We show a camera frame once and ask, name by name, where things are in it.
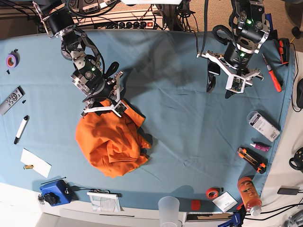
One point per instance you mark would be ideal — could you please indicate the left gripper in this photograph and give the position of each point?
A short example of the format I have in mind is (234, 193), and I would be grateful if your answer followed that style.
(233, 61)

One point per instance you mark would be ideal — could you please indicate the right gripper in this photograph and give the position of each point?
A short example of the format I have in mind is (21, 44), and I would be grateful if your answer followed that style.
(106, 97)

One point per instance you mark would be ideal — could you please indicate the orange t-shirt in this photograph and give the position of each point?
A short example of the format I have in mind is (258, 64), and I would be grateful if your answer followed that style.
(113, 144)

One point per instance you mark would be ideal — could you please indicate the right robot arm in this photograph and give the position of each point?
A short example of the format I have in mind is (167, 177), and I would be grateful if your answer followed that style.
(76, 46)

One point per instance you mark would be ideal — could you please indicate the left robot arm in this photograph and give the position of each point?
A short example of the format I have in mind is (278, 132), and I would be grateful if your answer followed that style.
(248, 30)

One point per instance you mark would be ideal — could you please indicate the clear plastic bit case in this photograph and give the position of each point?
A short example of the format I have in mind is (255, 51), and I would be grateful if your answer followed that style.
(263, 126)

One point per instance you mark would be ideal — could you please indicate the blue clamp top right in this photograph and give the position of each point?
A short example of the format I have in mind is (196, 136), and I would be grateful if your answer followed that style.
(270, 21)

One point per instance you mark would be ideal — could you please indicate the blue clamp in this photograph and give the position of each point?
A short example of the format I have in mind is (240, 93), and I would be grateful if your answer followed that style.
(236, 219)
(270, 21)

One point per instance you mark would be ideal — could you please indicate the blue table cloth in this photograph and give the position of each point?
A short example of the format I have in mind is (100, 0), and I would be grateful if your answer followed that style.
(195, 135)

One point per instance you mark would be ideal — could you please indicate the orange black clamp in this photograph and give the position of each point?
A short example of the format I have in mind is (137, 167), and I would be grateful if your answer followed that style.
(284, 50)

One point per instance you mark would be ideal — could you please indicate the small pink glue tube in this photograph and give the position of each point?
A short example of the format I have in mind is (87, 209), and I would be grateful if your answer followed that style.
(260, 147)

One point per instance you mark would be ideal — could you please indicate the black power strip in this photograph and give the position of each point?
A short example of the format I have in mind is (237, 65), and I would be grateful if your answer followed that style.
(132, 25)

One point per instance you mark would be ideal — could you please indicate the white marker pen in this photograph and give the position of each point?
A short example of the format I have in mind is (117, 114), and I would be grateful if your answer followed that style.
(21, 129)

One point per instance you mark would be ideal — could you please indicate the grey remote control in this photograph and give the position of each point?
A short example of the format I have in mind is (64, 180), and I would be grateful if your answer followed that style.
(12, 99)

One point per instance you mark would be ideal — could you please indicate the orange black utility knife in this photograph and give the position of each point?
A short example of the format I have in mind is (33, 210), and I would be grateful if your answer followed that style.
(254, 159)

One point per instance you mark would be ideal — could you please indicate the white paper card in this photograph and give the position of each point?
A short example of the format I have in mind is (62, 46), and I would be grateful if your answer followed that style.
(39, 165)

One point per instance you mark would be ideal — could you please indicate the purple tape roll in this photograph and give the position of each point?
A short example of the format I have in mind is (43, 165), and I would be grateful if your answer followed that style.
(12, 59)

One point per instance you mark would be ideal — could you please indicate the white folded booklet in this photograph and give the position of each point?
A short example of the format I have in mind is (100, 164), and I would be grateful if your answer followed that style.
(104, 202)

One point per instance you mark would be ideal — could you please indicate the small yellow battery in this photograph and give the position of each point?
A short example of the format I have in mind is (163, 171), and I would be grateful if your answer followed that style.
(28, 167)

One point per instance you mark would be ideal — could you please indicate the blue box with knob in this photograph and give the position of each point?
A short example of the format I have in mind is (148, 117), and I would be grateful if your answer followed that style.
(56, 193)

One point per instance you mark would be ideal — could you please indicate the red tape roll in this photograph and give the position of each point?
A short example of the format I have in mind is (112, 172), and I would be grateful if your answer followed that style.
(212, 193)

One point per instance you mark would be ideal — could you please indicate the orange drink bottle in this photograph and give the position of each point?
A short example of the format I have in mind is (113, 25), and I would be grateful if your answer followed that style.
(249, 196)

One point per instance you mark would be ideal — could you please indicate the white square note pad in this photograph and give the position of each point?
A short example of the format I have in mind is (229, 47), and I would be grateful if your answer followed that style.
(225, 202)

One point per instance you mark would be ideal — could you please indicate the small red block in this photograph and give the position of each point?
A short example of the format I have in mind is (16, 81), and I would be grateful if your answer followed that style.
(195, 205)

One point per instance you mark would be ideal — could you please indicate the translucent plastic cup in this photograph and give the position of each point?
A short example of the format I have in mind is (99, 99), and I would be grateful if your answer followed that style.
(168, 211)

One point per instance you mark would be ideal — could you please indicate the blue clamp bottom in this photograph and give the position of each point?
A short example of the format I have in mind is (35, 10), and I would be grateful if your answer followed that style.
(236, 219)

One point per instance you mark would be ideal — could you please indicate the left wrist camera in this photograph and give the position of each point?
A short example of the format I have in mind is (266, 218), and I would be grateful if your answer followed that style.
(235, 84)

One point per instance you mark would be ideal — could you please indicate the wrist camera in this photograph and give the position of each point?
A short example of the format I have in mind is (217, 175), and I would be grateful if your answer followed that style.
(235, 84)
(120, 109)

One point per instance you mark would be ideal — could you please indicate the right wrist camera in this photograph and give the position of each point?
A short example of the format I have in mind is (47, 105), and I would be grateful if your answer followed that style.
(120, 109)

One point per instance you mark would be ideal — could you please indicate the orange handled screwdriver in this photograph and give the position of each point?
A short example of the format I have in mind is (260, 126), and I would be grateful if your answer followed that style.
(277, 85)

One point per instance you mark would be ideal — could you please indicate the black cable tie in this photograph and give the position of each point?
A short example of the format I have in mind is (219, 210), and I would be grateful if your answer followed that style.
(53, 180)

